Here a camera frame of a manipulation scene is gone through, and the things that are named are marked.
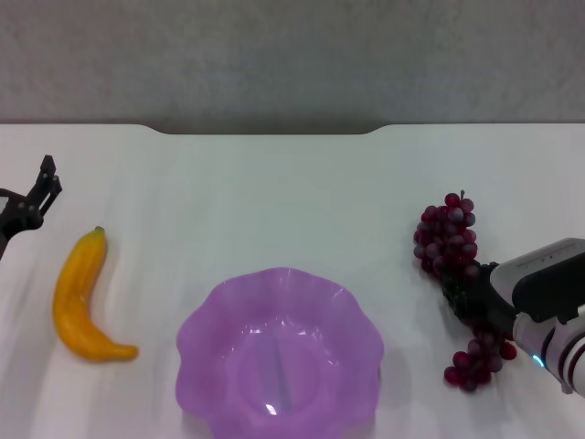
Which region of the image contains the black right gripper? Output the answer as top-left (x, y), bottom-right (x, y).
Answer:
top-left (441, 261), bottom-right (520, 339)

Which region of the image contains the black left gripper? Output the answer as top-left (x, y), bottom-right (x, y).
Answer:
top-left (0, 155), bottom-right (63, 262)

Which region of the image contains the dark red grape bunch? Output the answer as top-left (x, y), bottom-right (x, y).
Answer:
top-left (413, 189), bottom-right (518, 393)

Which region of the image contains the yellow plastic banana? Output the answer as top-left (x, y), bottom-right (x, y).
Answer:
top-left (52, 225), bottom-right (139, 363)

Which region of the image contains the purple wavy-edged plastic plate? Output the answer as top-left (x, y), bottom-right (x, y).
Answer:
top-left (175, 266), bottom-right (384, 439)

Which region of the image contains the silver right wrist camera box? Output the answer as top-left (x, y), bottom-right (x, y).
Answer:
top-left (491, 237), bottom-right (585, 324)

